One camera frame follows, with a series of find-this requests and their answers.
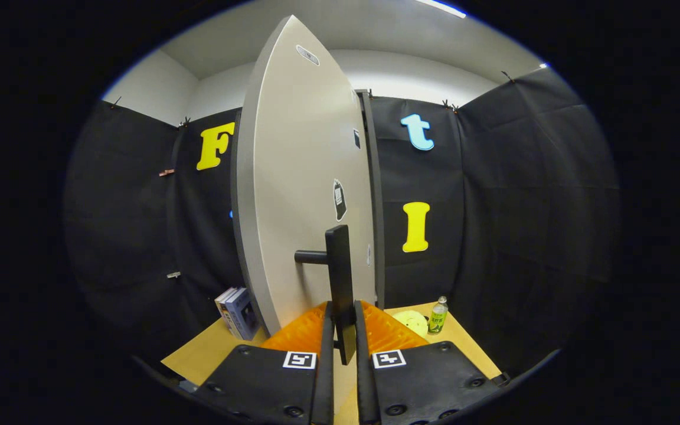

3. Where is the black door handle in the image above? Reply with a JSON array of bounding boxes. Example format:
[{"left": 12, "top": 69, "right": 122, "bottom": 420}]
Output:
[{"left": 295, "top": 224, "right": 357, "bottom": 365}]

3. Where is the pale yellow round plate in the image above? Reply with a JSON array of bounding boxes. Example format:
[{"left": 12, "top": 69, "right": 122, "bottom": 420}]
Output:
[{"left": 392, "top": 310, "right": 430, "bottom": 339}]

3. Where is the white book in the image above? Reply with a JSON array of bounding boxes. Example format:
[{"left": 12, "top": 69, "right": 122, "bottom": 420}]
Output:
[{"left": 215, "top": 287, "right": 240, "bottom": 340}]

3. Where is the long ceiling light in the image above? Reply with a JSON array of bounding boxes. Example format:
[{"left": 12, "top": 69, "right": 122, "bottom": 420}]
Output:
[{"left": 416, "top": 0, "right": 468, "bottom": 19}]

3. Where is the black backdrop cloth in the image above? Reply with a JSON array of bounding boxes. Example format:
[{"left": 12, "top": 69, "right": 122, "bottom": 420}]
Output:
[{"left": 63, "top": 66, "right": 621, "bottom": 378}]

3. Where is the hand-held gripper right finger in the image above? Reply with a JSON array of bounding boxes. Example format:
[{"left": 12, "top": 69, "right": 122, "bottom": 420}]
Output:
[{"left": 353, "top": 300, "right": 503, "bottom": 425}]

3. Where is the green drink bottle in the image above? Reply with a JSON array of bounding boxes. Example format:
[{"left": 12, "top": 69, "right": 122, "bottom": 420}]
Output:
[{"left": 427, "top": 296, "right": 449, "bottom": 335}]

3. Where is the beige shoe cabinet door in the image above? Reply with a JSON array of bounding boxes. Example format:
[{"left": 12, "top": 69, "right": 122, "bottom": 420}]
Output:
[{"left": 231, "top": 15, "right": 379, "bottom": 337}]

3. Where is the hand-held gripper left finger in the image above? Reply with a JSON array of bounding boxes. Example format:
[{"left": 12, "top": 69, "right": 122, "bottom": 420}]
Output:
[{"left": 195, "top": 301, "right": 336, "bottom": 425}]

